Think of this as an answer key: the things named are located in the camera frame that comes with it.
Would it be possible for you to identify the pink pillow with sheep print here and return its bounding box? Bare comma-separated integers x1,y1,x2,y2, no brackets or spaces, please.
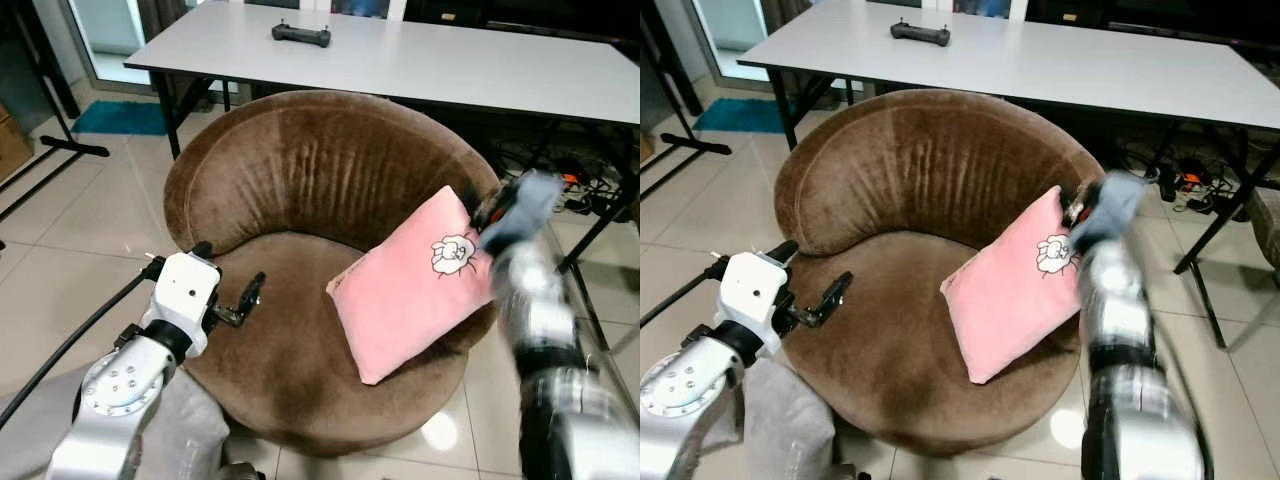
940,185,1087,386
327,185,499,386

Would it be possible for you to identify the brown velvet round sofa chair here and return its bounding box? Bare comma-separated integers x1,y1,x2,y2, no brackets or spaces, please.
774,88,1107,461
163,89,502,459

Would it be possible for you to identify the teal floor mat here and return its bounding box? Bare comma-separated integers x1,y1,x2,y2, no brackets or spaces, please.
692,97,793,134
72,100,171,137

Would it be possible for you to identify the black metal floor stand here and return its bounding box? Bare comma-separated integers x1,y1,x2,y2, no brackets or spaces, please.
0,0,111,223
640,0,733,159

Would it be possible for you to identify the grey cloth robot leg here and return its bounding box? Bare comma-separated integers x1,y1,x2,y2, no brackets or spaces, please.
738,358,839,480
0,362,233,480

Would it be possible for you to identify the white table with black legs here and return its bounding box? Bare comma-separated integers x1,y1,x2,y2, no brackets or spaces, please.
738,0,1280,349
124,0,641,351

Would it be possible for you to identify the brown upholstered seat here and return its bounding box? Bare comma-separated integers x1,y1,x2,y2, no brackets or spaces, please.
1248,188,1280,269

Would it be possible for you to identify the black handheld controller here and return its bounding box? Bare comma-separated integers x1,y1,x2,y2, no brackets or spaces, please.
272,22,332,49
891,21,952,48

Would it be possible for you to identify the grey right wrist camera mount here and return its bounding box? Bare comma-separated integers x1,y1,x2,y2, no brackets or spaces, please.
481,171,567,253
1070,171,1153,253

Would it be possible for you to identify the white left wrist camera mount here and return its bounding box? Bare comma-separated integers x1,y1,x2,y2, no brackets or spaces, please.
716,252,794,337
140,252,222,339

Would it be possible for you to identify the black power strip with cables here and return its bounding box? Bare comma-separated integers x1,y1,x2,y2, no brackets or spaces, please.
1140,148,1257,219
548,155,633,219

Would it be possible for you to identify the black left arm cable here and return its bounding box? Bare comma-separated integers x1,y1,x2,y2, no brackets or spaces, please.
0,258,165,403
640,258,729,329

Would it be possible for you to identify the glass door with white frame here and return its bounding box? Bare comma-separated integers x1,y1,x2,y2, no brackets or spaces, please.
680,0,813,93
58,0,206,96

